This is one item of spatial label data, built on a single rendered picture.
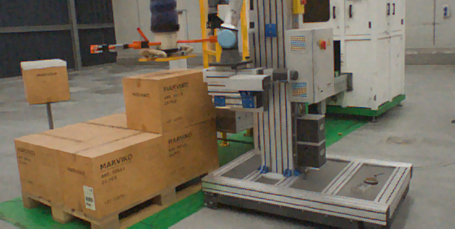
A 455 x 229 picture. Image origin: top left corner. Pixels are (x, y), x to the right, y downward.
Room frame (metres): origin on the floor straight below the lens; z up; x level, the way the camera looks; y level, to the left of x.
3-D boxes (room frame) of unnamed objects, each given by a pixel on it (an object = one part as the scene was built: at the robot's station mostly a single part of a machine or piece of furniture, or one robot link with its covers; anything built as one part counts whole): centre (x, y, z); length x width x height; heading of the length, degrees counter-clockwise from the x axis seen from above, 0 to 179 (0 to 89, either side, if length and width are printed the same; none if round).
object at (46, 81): (4.56, 1.95, 0.82); 0.60 x 0.40 x 0.40; 27
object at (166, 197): (3.27, 0.86, 0.07); 1.20 x 1.00 x 0.14; 142
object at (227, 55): (2.92, -0.04, 1.09); 0.15 x 0.15 x 0.10
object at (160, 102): (3.32, 0.44, 0.74); 0.60 x 0.40 x 0.40; 140
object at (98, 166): (3.27, 0.86, 0.34); 1.20 x 1.00 x 0.40; 142
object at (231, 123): (3.62, 0.21, 0.47); 0.70 x 0.03 x 0.15; 52
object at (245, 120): (4.33, -0.77, 0.50); 2.31 x 0.05 x 0.19; 142
